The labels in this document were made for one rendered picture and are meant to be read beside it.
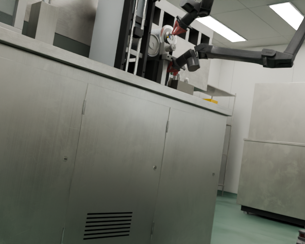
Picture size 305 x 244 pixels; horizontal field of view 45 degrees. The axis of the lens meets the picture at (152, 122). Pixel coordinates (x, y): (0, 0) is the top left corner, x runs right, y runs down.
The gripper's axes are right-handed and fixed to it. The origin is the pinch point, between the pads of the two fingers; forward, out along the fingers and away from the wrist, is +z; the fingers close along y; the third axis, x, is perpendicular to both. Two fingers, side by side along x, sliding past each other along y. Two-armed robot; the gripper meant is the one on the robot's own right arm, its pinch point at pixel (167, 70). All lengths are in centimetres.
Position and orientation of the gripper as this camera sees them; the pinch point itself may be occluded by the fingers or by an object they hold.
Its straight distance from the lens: 216.7
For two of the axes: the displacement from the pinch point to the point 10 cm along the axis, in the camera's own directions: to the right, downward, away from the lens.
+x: -2.3, -8.8, 4.1
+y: 6.7, 1.6, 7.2
